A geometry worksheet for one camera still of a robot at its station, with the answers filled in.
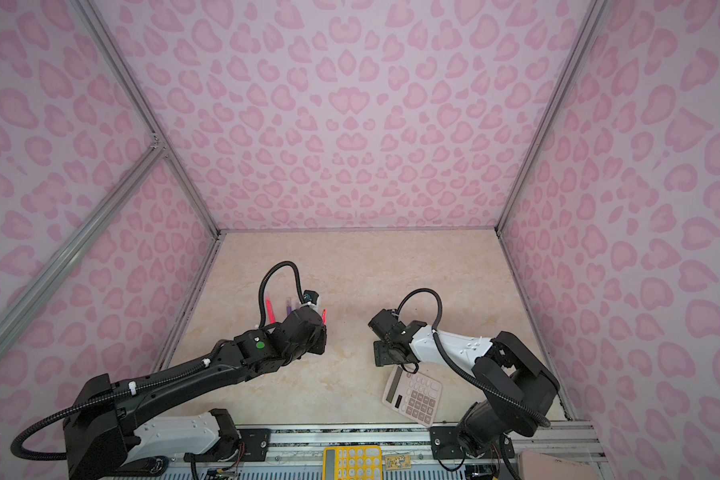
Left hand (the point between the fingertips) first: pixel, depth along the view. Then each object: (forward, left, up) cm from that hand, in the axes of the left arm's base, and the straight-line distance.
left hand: (327, 324), depth 79 cm
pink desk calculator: (-15, -22, -12) cm, 30 cm away
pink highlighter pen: (+11, +21, -14) cm, 27 cm away
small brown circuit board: (-30, -17, -12) cm, 36 cm away
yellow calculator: (-30, -7, -12) cm, 33 cm away
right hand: (-4, -17, -13) cm, 22 cm away
